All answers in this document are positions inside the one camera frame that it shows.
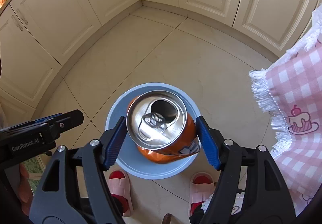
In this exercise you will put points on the crushed orange drink can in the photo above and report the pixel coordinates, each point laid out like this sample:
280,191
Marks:
176,138

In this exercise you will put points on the pink slipper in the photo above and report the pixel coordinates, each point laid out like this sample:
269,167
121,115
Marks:
120,183
201,186

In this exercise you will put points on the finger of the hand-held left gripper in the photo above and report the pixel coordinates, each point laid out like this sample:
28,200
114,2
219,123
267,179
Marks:
70,119
45,120

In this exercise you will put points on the pink checked fringed tablecloth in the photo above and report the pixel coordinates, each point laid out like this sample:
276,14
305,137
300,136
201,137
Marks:
296,83

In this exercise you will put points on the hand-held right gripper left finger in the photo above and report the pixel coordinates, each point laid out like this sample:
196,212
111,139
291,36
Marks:
114,143

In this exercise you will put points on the orange bottle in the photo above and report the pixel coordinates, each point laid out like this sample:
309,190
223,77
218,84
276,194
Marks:
2,0

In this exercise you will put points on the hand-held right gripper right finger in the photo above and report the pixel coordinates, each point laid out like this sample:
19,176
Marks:
207,138

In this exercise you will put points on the person's left hand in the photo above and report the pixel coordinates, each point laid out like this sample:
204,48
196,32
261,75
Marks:
26,188

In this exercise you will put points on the round blue-grey waste bin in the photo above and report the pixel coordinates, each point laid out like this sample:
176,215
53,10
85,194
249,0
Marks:
191,105

